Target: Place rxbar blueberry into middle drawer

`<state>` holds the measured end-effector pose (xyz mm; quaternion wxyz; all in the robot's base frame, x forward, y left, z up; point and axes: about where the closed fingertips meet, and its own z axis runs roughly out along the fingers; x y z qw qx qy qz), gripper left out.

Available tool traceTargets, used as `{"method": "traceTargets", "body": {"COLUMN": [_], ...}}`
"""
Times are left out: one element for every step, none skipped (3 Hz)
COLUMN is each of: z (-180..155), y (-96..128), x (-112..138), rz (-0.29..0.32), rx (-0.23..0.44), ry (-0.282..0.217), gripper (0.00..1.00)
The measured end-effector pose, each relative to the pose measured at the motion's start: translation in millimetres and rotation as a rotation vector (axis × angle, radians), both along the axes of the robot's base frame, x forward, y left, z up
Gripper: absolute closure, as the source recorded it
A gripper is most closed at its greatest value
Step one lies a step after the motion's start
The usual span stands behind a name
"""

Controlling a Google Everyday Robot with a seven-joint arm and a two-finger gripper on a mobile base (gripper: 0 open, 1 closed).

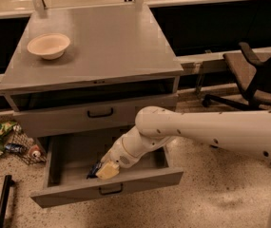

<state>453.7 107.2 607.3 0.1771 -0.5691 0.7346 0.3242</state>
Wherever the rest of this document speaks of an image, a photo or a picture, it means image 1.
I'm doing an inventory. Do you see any dark blue rxbar packet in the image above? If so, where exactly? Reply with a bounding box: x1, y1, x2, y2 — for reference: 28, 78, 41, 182
87, 161, 102, 179

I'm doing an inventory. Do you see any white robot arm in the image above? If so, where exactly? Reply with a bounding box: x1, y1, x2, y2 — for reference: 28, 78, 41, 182
96, 106, 271, 180

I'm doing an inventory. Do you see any open grey lower drawer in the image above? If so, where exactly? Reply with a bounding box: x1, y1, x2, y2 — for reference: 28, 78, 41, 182
30, 126, 183, 208

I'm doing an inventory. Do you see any grey drawer cabinet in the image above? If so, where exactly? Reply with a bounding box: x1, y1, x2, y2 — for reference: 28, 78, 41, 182
0, 3, 184, 209

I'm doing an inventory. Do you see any red white bottle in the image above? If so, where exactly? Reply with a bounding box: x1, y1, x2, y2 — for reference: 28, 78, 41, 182
29, 145, 42, 159

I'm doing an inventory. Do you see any blue can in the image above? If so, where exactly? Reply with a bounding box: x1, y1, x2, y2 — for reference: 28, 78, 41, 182
5, 143, 26, 154

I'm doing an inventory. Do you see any black metal stand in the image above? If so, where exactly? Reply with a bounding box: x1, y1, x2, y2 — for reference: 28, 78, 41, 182
0, 175, 14, 228

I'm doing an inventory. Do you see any beige paper bowl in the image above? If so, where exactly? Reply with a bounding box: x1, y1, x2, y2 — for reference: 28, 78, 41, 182
27, 33, 70, 60

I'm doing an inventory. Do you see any black office chair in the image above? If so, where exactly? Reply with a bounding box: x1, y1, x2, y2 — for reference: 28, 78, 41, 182
201, 41, 271, 170

